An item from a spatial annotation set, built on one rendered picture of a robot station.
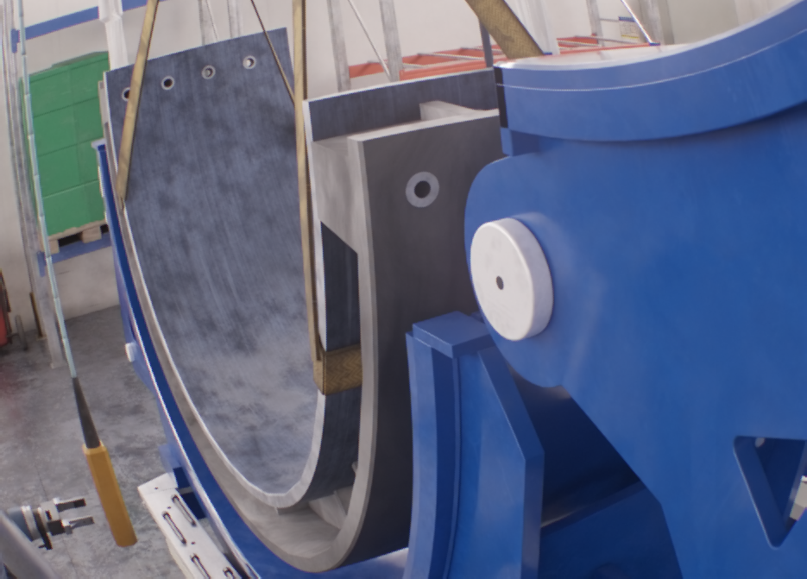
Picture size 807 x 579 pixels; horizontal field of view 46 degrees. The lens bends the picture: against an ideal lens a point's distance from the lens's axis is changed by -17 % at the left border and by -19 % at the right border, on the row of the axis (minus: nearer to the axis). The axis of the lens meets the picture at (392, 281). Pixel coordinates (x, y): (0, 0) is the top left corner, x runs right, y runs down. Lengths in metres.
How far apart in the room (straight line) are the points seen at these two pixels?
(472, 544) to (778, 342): 0.82
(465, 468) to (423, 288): 0.25
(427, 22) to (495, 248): 8.84
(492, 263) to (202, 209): 2.33
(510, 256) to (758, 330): 0.39
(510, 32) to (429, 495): 0.89
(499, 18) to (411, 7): 7.93
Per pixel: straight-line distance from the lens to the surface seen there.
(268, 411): 3.03
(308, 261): 1.77
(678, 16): 11.14
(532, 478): 1.39
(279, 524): 2.77
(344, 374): 1.78
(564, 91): 1.02
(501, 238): 1.21
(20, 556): 2.24
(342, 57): 9.28
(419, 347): 1.46
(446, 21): 10.13
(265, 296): 3.37
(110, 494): 2.83
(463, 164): 1.49
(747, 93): 0.81
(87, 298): 9.27
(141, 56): 3.29
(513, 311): 1.22
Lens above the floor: 2.61
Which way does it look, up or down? 18 degrees down
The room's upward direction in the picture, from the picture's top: 8 degrees counter-clockwise
